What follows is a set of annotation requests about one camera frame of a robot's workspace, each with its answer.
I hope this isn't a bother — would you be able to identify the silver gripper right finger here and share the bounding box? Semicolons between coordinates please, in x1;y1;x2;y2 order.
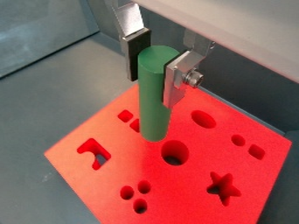
162;30;214;109

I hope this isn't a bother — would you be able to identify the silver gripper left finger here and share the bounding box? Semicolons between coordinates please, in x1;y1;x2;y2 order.
104;0;150;81

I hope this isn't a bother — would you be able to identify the green cylinder peg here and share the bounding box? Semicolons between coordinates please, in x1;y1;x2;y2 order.
137;45;178;142

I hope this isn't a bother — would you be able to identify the red shape sorting board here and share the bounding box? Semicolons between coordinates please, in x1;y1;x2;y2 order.
45;88;290;224

